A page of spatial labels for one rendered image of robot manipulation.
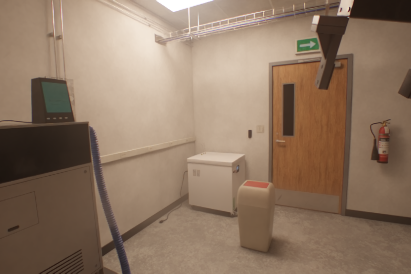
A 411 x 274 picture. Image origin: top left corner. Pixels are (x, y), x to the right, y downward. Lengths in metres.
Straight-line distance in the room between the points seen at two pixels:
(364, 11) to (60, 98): 0.92
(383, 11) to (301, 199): 3.33
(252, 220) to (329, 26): 2.20
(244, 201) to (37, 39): 2.32
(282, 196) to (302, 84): 1.70
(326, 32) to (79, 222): 0.96
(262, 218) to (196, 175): 1.24
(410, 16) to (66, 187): 0.98
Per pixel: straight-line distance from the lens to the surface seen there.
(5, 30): 2.16
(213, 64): 3.75
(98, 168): 1.04
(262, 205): 2.31
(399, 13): 0.39
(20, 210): 0.89
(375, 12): 0.37
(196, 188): 3.26
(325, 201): 3.59
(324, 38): 0.37
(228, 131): 3.58
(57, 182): 0.92
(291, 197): 3.60
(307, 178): 3.49
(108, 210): 1.04
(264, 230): 2.43
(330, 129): 3.36
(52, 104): 0.96
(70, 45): 2.36
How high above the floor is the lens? 1.46
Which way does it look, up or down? 6 degrees down
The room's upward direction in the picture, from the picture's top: 2 degrees counter-clockwise
